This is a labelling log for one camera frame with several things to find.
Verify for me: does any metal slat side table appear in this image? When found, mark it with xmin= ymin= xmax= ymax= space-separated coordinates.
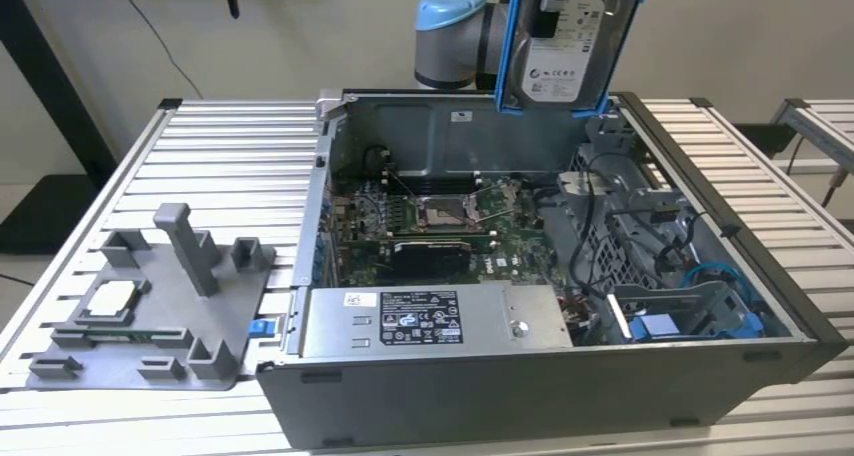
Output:
xmin=770 ymin=98 xmax=854 ymax=177

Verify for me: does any thin metal locking lever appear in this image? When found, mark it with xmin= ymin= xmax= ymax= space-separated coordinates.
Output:
xmin=388 ymin=170 xmax=420 ymax=201

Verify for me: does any green motherboard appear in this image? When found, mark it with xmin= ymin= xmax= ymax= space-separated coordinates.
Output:
xmin=329 ymin=175 xmax=568 ymax=287

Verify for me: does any silver power supply unit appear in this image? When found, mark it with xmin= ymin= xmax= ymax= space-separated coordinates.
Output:
xmin=296 ymin=284 xmax=575 ymax=360

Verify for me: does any metal socket cover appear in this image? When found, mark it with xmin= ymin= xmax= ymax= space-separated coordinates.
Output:
xmin=459 ymin=183 xmax=519 ymax=230

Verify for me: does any black RAM slot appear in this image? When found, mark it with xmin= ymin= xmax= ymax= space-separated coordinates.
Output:
xmin=380 ymin=169 xmax=483 ymax=190

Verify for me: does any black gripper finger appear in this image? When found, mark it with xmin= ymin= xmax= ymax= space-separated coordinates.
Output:
xmin=531 ymin=0 xmax=567 ymax=41

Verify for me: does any hard disk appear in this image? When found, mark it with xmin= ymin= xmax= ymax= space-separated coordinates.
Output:
xmin=492 ymin=0 xmax=653 ymax=120

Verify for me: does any grey disk bay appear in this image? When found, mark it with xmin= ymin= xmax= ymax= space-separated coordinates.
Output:
xmin=603 ymin=280 xmax=762 ymax=345

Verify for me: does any black graphics card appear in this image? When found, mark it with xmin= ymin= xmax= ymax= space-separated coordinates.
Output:
xmin=385 ymin=240 xmax=475 ymax=285

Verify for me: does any short black wire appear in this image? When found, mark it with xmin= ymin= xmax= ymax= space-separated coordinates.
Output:
xmin=656 ymin=210 xmax=712 ymax=277

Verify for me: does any long black wire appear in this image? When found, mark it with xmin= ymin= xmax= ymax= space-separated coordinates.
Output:
xmin=569 ymin=153 xmax=675 ymax=297

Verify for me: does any grey parts rack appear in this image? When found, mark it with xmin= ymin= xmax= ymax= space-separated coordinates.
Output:
xmin=0 ymin=200 xmax=279 ymax=393

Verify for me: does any CPU socket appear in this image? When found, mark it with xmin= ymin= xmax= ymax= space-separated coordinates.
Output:
xmin=416 ymin=195 xmax=468 ymax=227

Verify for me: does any blue disk carrier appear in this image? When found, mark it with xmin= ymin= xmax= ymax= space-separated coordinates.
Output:
xmin=629 ymin=313 xmax=762 ymax=342

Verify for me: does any small black box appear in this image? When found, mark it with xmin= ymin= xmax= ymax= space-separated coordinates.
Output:
xmin=732 ymin=123 xmax=799 ymax=162

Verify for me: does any silver CPU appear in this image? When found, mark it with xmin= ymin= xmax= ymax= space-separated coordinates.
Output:
xmin=85 ymin=281 xmax=145 ymax=318

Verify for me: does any black stand pole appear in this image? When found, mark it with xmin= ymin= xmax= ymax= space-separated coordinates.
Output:
xmin=0 ymin=0 xmax=118 ymax=182

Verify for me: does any grey perforated drive cage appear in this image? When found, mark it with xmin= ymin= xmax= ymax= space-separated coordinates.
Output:
xmin=539 ymin=140 xmax=708 ymax=297

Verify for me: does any dark grey PC case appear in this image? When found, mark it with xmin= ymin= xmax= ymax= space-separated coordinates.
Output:
xmin=254 ymin=88 xmax=848 ymax=450

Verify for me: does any black box on floor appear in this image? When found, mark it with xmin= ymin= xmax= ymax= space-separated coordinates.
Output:
xmin=0 ymin=174 xmax=101 ymax=255

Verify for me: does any light blue wire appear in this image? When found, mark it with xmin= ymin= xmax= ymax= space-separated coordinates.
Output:
xmin=686 ymin=263 xmax=752 ymax=297

